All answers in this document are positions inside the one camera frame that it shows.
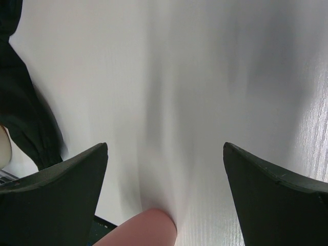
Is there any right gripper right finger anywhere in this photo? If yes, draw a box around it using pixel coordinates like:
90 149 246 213
223 142 327 245

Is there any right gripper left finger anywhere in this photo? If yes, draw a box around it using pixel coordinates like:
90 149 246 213
1 143 108 245

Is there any beige bowl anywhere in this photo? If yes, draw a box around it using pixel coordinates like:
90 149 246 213
0 126 12 169

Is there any black garment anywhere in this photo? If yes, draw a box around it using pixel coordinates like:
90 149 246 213
1 1 62 170

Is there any pink cup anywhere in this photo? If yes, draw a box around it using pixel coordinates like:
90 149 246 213
95 209 177 245

